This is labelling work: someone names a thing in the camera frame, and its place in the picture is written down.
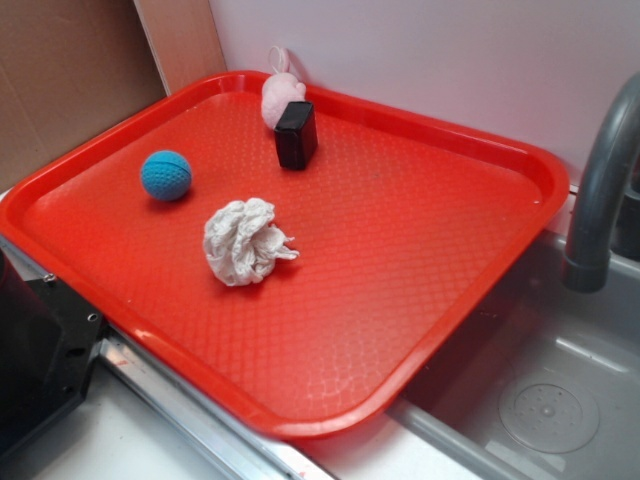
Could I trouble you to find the red plastic tray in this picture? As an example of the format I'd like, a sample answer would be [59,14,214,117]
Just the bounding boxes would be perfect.
[1,72,569,439]

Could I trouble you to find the crumpled white paper towel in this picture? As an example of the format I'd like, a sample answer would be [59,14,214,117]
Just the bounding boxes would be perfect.
[203,198,299,287]

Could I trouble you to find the blue dimpled ball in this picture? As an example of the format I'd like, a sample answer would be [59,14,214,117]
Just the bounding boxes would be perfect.
[140,150,193,202]

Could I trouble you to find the pink plush toy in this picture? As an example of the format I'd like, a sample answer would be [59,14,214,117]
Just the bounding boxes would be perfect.
[261,46,307,130]

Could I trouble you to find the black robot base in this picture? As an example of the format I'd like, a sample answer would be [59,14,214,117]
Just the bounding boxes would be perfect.
[1,255,105,460]

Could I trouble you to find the grey plastic sink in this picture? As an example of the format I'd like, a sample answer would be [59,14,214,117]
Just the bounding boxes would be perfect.
[389,233,639,479]

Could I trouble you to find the grey faucet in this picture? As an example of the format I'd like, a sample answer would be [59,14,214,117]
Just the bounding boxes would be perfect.
[561,74,639,293]

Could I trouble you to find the brown cardboard panel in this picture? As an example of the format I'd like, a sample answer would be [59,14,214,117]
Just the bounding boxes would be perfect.
[1,1,226,190]

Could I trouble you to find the metal rail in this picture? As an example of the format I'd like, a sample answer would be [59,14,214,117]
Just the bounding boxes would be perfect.
[0,234,326,480]

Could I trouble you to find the black box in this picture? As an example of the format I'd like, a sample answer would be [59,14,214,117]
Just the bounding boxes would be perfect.
[274,101,318,171]

